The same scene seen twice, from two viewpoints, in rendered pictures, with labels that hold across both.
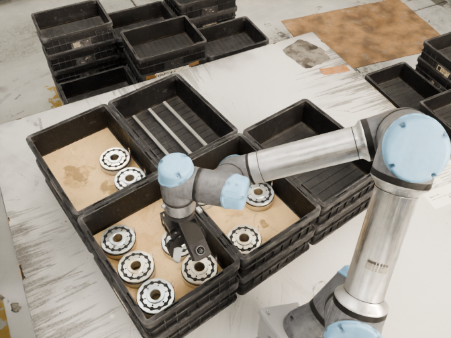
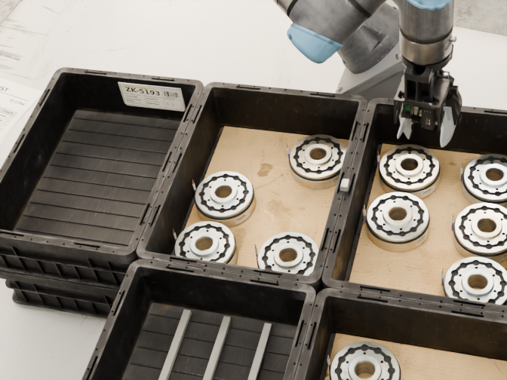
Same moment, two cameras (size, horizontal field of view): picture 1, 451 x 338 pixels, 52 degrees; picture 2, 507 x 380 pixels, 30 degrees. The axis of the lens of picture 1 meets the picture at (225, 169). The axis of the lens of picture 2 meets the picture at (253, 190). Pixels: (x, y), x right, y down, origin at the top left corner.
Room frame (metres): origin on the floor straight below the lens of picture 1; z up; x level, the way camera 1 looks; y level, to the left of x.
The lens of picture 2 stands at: (1.37, 0.85, 2.10)
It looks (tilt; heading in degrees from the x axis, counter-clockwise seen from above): 50 degrees down; 241
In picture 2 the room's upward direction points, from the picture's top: 11 degrees counter-clockwise
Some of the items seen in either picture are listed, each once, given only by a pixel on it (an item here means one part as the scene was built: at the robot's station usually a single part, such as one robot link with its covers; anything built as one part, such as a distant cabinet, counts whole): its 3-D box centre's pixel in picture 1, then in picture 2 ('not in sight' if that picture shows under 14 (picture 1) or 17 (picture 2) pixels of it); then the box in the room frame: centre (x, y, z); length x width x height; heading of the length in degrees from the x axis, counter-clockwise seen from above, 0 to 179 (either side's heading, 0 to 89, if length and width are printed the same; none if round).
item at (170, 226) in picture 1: (180, 218); (424, 83); (0.64, 0.11, 1.09); 0.09 x 0.08 x 0.12; 31
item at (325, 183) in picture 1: (311, 159); (100, 176); (1.04, -0.29, 0.87); 0.40 x 0.30 x 0.11; 37
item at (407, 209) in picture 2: not in sight; (397, 214); (0.72, 0.13, 0.86); 0.05 x 0.05 x 0.01
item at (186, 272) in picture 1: (199, 267); (409, 167); (0.63, 0.07, 0.86); 0.10 x 0.10 x 0.01
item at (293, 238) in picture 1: (240, 201); (261, 196); (0.86, -0.05, 0.87); 0.40 x 0.30 x 0.11; 37
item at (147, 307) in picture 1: (155, 296); (494, 177); (0.55, 0.18, 0.86); 0.10 x 0.10 x 0.01
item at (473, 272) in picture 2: (117, 238); (477, 282); (0.72, 0.31, 0.86); 0.05 x 0.05 x 0.01
